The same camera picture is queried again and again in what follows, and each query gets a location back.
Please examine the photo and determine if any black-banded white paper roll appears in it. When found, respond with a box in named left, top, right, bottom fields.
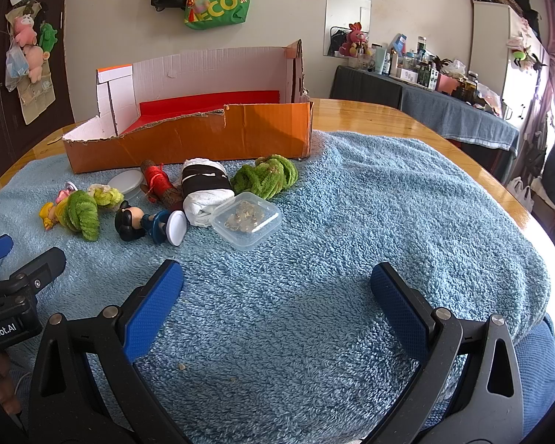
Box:
left=181, top=158, right=236, bottom=228

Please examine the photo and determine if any light blue terry towel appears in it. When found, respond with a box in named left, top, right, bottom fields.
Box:
left=0, top=129, right=555, bottom=444

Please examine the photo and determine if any black-haired toy figurine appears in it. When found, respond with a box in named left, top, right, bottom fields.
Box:
left=115, top=200, right=187, bottom=246

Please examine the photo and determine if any clear plastic box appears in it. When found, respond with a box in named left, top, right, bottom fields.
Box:
left=211, top=191, right=283, bottom=251

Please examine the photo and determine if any pink rabbit plush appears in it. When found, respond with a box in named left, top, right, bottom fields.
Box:
left=339, top=22, right=370, bottom=57

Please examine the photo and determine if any green ball toy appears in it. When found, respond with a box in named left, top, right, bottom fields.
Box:
left=506, top=34, right=549, bottom=68

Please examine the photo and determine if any wall mirror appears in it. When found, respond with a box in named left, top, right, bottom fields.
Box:
left=323, top=0, right=373, bottom=57

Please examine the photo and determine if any side table with dark cloth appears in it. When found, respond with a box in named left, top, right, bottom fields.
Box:
left=329, top=65, right=521, bottom=181

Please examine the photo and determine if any green chenille bundle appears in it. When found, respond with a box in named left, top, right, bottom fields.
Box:
left=55, top=191, right=101, bottom=242
left=231, top=154, right=300, bottom=201

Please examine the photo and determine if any orange cardboard box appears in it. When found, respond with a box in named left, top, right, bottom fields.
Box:
left=62, top=39, right=315, bottom=174

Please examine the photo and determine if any green plush toy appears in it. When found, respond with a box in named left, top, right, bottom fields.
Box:
left=38, top=22, right=58, bottom=53

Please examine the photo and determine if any person's left hand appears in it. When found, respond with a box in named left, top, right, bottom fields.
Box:
left=0, top=351, right=24, bottom=419

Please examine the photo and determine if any pale blue plastic bag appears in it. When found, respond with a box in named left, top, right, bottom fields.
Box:
left=4, top=39, right=31, bottom=92

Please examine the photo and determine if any white plastic bag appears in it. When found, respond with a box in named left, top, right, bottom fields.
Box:
left=509, top=176, right=535, bottom=211

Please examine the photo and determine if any red thread spool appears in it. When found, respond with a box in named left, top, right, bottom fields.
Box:
left=140, top=159, right=183, bottom=206

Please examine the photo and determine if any round white lid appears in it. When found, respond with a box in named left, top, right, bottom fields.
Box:
left=107, top=170, right=145, bottom=197

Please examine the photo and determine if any white wardrobe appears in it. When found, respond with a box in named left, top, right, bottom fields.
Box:
left=469, top=0, right=549, bottom=130

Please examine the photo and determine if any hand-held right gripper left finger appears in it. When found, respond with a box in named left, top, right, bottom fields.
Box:
left=28, top=260, right=199, bottom=444

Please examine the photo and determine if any row of cosmetic bottles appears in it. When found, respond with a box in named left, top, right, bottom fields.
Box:
left=358, top=34, right=505, bottom=112

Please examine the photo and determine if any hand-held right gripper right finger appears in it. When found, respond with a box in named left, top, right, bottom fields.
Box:
left=363, top=261, right=525, bottom=444

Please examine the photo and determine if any small yellow-haired doll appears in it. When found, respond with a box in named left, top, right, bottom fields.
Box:
left=39, top=201, right=68, bottom=231

